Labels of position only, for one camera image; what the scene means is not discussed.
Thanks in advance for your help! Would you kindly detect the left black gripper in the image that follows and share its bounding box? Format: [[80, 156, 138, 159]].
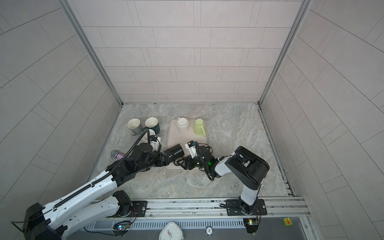
[[135, 151, 176, 174]]

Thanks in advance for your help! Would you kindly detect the black mug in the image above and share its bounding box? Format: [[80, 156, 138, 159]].
[[163, 144, 185, 165]]

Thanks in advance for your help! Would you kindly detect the pink mug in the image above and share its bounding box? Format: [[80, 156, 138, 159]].
[[142, 129, 156, 142]]

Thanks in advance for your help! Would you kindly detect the dark green mug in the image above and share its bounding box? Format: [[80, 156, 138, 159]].
[[143, 117, 161, 135]]

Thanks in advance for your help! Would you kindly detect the grey mug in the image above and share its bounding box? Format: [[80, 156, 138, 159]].
[[127, 118, 143, 136]]

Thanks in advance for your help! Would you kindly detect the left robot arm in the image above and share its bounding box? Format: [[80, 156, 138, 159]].
[[19, 140, 171, 240]]

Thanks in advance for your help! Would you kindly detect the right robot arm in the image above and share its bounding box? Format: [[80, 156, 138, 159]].
[[173, 142, 270, 218]]

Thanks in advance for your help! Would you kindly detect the light green mug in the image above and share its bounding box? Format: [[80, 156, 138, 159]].
[[194, 119, 207, 137]]

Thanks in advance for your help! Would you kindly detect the white mug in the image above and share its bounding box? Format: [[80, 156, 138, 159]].
[[176, 118, 190, 134]]

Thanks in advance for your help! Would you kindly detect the beige plastic tray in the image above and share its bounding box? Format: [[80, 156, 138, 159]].
[[166, 120, 207, 157]]

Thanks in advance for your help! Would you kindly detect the purple glitter tube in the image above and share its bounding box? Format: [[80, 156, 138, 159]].
[[111, 150, 125, 160]]

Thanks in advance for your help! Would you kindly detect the white kitchen timer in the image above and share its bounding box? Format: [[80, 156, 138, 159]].
[[159, 222, 184, 240]]

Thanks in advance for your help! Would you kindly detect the left circuit board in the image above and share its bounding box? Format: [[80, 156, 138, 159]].
[[113, 221, 131, 231]]

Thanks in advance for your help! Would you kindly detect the circuit board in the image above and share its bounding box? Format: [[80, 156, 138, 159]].
[[243, 219, 260, 234], [113, 221, 131, 231]]

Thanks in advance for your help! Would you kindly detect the round blue badge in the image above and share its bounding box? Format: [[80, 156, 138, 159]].
[[205, 226, 214, 236]]

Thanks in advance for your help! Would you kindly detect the right circuit board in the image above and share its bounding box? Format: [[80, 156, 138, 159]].
[[243, 219, 260, 234]]

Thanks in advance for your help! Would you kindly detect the yellow sticker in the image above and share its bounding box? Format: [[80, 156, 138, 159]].
[[283, 218, 293, 226]]

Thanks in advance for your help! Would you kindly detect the aluminium mounting rail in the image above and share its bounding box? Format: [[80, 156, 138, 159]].
[[132, 197, 310, 219]]

